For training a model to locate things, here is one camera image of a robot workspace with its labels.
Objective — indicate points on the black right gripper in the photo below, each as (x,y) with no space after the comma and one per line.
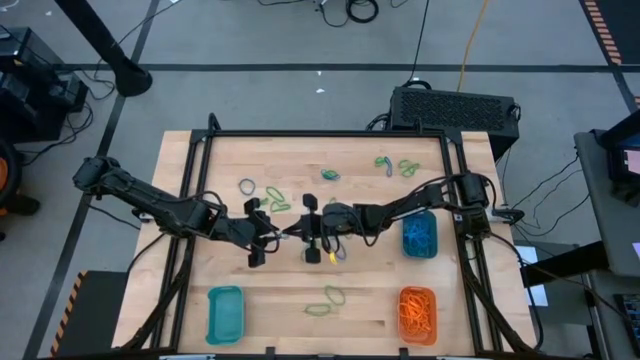
(335,220)

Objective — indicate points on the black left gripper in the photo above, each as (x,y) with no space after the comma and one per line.
(245,230)

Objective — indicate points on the blue rubber bands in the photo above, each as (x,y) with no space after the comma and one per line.
(419,235)

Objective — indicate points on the orange rubber bands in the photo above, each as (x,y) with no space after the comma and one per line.
(415,312)

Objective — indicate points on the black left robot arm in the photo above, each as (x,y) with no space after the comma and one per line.
(150,202)

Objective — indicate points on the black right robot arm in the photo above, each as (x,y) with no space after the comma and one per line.
(425,200)

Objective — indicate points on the teal plastic basket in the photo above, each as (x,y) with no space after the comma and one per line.
(225,315)

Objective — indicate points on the dark blue plastic basket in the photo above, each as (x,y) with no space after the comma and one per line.
(406,252)

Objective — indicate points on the orange plastic basket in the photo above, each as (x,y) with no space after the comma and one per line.
(417,342)

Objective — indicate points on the black perforated computer box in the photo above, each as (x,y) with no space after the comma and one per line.
(450,107)

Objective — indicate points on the black mat hazard striped edge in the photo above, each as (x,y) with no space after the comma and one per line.
(625,25)
(95,315)

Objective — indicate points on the white sheet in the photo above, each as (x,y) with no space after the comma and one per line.
(537,295)

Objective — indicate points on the black pole stand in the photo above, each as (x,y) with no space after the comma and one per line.
(100,37)

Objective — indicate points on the black stand bar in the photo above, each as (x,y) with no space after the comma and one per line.
(565,262)

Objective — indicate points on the black orange wheeled device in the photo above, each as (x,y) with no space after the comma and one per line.
(12,165)

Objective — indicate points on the black equipment case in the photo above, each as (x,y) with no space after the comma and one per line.
(30,115)

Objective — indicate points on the grey side desk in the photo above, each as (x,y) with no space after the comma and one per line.
(600,225)

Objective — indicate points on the black monitor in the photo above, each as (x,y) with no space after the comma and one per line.
(617,145)

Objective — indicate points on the black keyboard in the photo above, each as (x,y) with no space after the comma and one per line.
(630,320)

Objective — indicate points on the silver corner bracket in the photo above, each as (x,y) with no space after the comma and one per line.
(457,216)

